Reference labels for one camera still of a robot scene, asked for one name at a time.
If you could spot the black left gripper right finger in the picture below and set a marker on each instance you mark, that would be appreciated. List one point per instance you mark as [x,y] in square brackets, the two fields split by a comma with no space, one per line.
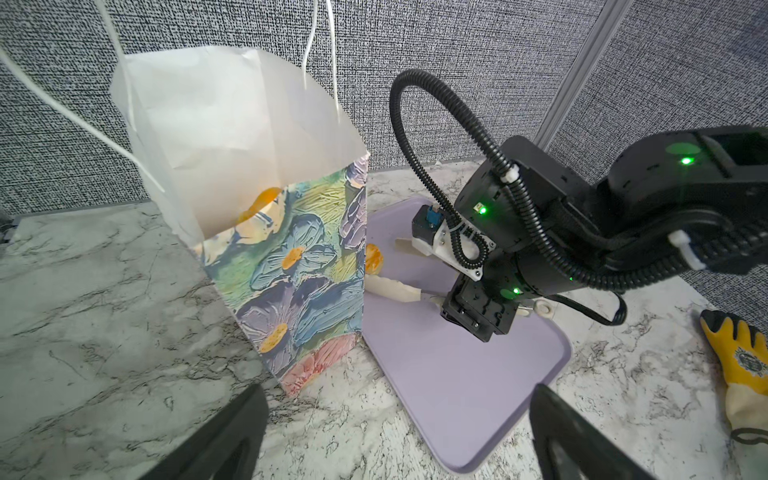
[568,447]

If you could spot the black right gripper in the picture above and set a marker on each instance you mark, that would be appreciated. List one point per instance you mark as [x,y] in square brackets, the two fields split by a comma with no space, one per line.
[468,306]

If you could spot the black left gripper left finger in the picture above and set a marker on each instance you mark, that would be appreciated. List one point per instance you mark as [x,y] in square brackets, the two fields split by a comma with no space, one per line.
[226,447]

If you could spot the twisted braid bread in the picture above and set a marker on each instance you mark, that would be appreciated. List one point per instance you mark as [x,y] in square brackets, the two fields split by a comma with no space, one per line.
[373,259]

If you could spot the ring donut bread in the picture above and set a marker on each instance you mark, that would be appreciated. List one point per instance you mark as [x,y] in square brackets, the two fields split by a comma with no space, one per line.
[262,200]

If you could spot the floral paper gift bag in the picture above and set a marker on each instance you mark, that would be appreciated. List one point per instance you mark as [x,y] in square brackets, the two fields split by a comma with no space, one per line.
[257,168]

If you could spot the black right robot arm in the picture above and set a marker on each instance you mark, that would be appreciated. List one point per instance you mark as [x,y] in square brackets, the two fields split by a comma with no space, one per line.
[526,227]

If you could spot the lilac plastic tray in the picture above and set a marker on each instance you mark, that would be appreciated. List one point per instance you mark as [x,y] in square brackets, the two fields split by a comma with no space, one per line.
[463,395]

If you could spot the yellow black work glove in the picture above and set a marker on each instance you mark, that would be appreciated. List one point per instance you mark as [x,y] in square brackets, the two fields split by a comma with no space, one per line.
[742,353]

